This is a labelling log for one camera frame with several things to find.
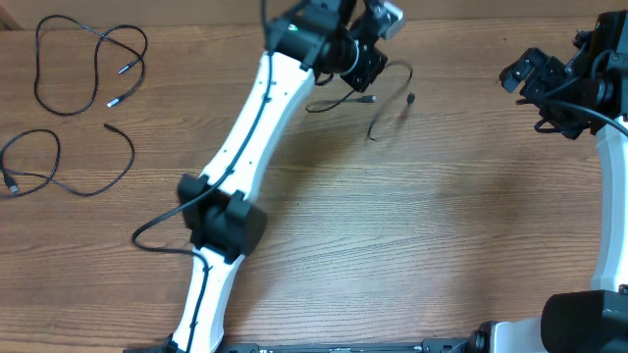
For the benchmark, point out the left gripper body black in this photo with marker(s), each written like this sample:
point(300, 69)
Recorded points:
point(363, 71)

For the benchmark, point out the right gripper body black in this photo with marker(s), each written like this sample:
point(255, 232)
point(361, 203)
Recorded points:
point(545, 82)

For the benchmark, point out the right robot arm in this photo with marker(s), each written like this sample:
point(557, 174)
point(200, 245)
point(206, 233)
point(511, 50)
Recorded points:
point(585, 95)

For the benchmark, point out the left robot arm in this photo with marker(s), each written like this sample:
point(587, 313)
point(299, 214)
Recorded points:
point(307, 40)

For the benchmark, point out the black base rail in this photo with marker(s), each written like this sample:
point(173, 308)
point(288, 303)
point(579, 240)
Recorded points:
point(431, 345)

